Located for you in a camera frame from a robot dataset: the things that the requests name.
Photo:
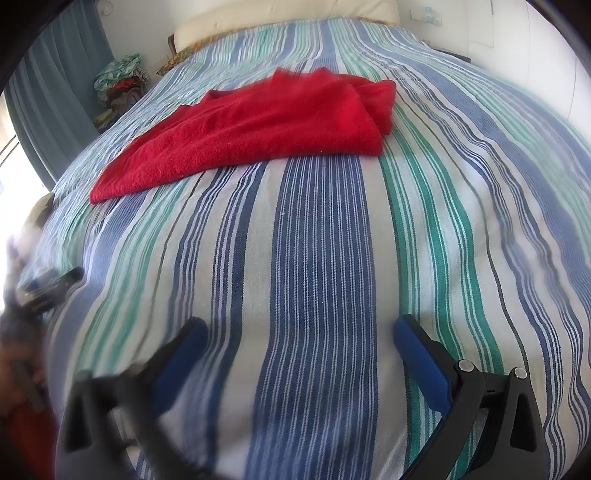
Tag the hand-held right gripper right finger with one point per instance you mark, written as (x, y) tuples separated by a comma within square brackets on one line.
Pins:
[(420, 360)]

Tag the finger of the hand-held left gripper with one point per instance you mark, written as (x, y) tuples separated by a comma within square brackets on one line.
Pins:
[(55, 282)]

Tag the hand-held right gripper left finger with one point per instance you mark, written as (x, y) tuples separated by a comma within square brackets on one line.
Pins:
[(180, 364)]

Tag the red garment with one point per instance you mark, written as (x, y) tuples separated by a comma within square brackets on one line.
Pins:
[(254, 124)]

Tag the pile of colourful clothes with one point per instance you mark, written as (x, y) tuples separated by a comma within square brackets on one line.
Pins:
[(122, 78)]

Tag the red cloth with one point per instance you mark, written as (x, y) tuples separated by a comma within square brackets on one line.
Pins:
[(27, 443)]

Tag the striped blue green blanket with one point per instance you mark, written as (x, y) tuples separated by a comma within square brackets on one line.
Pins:
[(323, 277)]

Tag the blue grey curtain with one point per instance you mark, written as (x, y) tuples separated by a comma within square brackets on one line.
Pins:
[(55, 92)]

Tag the white wardrobe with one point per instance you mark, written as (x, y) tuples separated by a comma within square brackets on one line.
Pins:
[(531, 46)]

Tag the cream padded headboard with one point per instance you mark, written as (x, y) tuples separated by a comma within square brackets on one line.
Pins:
[(300, 11)]

